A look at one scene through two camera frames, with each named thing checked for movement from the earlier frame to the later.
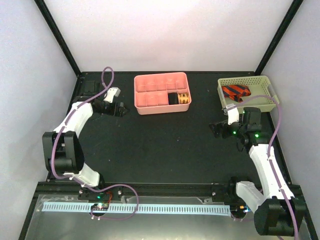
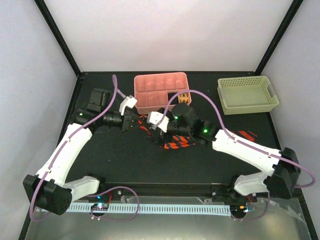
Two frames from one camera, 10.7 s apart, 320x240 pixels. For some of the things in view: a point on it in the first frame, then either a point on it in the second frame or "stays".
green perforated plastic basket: x=258 y=85 stays
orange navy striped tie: x=235 y=92 → x=177 y=142
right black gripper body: x=231 y=133 → x=160 y=136
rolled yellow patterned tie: x=183 y=98 stays
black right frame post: x=291 y=12 stays
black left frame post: x=59 y=36 stays
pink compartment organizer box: x=151 y=93 stays
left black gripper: x=120 y=113 → x=127 y=124
